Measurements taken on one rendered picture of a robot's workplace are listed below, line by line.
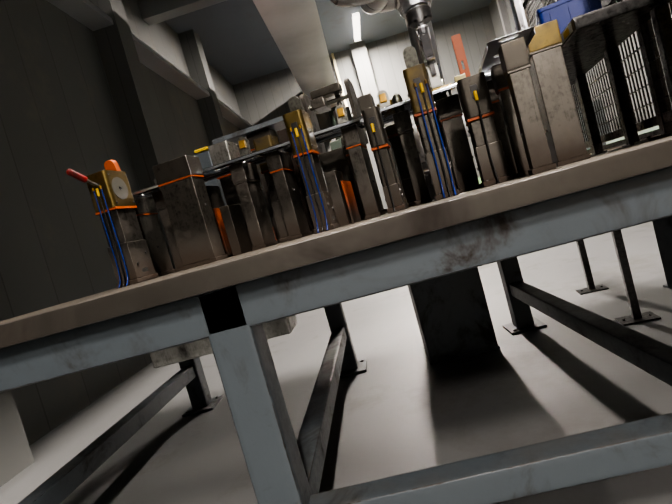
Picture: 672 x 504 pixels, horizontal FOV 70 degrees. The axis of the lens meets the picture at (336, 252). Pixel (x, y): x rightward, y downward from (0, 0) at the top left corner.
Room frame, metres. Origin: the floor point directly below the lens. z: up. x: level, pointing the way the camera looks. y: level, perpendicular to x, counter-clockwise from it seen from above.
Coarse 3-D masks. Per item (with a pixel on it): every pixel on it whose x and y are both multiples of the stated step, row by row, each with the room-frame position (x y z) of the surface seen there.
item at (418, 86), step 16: (416, 80) 1.23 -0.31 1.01; (416, 96) 1.24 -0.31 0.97; (432, 96) 1.23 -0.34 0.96; (416, 112) 1.24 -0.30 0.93; (432, 112) 1.24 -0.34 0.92; (432, 128) 1.23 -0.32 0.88; (432, 144) 1.24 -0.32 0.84; (432, 160) 1.24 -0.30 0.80; (448, 160) 1.23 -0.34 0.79; (432, 176) 1.24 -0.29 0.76; (448, 176) 1.24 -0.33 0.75; (448, 192) 1.22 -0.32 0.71
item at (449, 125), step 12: (456, 96) 1.43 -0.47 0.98; (444, 108) 1.44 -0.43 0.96; (456, 108) 1.43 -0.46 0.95; (444, 120) 1.45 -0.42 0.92; (456, 120) 1.44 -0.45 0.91; (444, 132) 1.45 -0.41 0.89; (456, 132) 1.44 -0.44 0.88; (456, 144) 1.44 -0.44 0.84; (468, 144) 1.44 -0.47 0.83; (456, 156) 1.45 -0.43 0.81; (468, 156) 1.44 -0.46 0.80; (456, 168) 1.45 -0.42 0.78; (468, 168) 1.44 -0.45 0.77; (456, 180) 1.46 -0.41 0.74; (468, 180) 1.44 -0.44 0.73
